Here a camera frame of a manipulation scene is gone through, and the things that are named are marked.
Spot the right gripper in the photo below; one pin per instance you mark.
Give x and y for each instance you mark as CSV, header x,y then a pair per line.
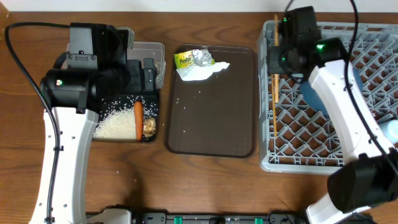
x,y
275,53

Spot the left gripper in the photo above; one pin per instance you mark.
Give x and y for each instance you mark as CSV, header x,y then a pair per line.
x,y
137,80

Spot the wooden chopstick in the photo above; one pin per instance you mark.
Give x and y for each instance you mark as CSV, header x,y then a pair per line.
x,y
273,106
276,43

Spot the orange carrot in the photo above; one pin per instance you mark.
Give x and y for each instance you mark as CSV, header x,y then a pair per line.
x,y
139,119

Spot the large blue plate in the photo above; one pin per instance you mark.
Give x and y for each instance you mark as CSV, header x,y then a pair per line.
x,y
313,100

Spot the yellow-green snack wrapper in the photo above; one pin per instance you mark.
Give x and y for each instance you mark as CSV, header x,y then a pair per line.
x,y
184,59

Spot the pile of white rice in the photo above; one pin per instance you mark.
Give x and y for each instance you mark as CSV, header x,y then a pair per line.
x,y
116,124

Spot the brown morel mushroom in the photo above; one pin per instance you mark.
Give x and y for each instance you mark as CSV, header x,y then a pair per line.
x,y
149,127

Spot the white paper napkin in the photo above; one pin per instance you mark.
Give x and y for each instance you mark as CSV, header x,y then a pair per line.
x,y
198,73

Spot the aluminium foil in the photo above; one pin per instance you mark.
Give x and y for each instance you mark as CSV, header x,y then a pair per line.
x,y
202,57

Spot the white blue cup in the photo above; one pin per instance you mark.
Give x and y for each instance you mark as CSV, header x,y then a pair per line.
x,y
390,130

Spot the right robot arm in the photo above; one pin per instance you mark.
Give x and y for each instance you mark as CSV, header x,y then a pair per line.
x,y
369,175

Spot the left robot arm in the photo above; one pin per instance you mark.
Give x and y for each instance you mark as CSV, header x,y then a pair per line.
x,y
73,118

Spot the grey dishwasher rack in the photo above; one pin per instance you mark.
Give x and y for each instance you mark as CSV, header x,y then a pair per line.
x,y
306,140

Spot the black plastic tray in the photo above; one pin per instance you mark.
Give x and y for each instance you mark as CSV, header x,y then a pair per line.
x,y
124,121

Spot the clear plastic bin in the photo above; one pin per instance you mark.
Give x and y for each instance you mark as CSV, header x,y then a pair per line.
x,y
116,67

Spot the brown serving tray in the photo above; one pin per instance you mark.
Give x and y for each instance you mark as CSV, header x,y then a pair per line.
x,y
216,116

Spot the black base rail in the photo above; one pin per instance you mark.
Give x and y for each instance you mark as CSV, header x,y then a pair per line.
x,y
217,219

